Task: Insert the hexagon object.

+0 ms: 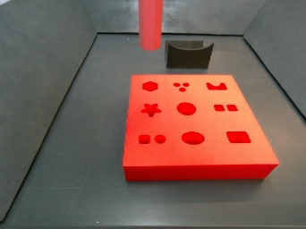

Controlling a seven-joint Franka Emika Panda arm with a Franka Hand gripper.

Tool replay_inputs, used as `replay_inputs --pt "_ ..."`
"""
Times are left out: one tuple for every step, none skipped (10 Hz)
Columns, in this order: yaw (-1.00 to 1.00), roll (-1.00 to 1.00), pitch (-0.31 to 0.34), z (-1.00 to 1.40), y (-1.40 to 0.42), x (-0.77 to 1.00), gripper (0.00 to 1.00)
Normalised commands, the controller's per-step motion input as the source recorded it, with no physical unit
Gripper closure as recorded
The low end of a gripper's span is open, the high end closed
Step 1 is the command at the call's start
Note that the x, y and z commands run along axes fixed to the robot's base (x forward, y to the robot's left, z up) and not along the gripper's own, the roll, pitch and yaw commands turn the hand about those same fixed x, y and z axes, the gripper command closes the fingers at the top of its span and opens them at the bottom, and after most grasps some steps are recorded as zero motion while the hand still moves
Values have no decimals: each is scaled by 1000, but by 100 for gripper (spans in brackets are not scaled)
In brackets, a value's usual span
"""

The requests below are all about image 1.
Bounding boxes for red hexagon peg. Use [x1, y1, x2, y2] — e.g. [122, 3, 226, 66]
[139, 0, 165, 51]

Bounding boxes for black curved foam holder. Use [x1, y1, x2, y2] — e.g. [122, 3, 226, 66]
[165, 40, 214, 69]

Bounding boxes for red shape insertion board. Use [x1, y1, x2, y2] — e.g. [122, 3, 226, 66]
[123, 74, 279, 181]

